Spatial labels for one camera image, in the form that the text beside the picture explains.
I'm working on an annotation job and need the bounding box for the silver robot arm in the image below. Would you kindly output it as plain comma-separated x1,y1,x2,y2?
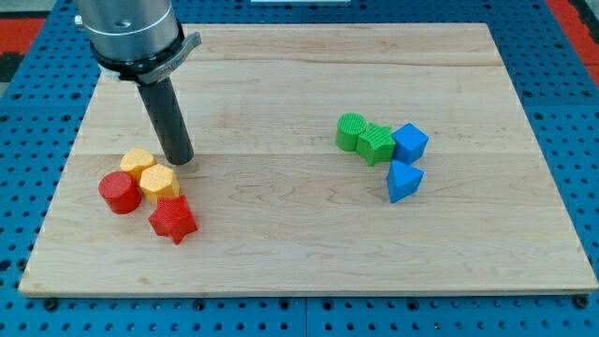
75,0,201,85

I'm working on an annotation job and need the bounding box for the wooden board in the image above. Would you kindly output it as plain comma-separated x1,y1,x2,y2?
20,23,598,298

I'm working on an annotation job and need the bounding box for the green cylinder block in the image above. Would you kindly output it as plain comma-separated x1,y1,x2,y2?
335,112,367,152

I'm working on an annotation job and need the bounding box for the green star block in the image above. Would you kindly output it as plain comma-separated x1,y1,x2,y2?
356,123,395,166

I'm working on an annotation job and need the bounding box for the blue triangle block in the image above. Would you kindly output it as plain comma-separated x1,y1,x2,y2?
387,160,424,203

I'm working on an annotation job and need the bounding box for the blue cube block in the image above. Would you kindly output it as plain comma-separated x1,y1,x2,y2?
391,123,429,164

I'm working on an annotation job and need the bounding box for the red star block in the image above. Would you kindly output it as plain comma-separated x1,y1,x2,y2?
148,195,198,245

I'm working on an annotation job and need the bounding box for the yellow hexagon block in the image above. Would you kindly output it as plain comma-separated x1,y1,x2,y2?
139,164,180,204

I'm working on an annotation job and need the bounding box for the black cylindrical pointer tool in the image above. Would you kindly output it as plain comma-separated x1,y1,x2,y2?
138,78,194,166

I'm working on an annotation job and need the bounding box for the yellow rounded block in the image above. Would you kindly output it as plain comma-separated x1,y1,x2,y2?
119,148,156,183

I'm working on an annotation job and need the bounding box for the red cylinder block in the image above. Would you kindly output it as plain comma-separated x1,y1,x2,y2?
98,171,141,214

